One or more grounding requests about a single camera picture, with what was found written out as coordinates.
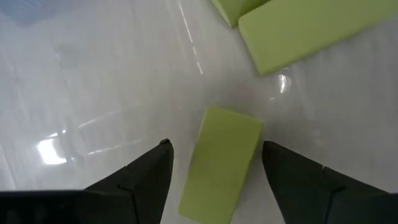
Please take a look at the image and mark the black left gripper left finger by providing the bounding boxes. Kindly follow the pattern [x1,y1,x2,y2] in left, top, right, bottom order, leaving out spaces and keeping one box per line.
[86,139,174,224]

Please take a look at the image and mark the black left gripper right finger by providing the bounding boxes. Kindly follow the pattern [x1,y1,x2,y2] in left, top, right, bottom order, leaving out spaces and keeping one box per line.
[262,141,388,224]

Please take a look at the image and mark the green rectangular block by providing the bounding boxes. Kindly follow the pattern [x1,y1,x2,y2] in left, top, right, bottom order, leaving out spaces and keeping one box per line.
[211,0,270,28]
[178,106,264,224]
[238,0,398,77]

